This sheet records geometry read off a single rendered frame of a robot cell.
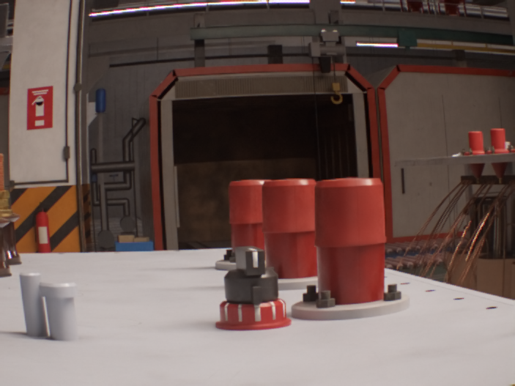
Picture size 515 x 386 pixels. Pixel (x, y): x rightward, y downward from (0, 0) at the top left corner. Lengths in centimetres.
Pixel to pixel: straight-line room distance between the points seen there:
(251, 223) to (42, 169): 997
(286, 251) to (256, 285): 38
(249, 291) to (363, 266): 12
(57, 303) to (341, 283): 30
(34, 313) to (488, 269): 314
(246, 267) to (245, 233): 72
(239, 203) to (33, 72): 1005
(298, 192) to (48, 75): 1036
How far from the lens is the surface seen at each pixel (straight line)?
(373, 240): 109
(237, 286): 104
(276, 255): 142
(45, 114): 1168
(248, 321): 103
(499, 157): 345
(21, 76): 1175
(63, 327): 96
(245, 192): 174
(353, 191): 109
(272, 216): 142
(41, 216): 1151
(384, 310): 108
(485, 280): 403
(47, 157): 1166
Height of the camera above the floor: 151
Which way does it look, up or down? 1 degrees down
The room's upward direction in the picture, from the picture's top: 3 degrees counter-clockwise
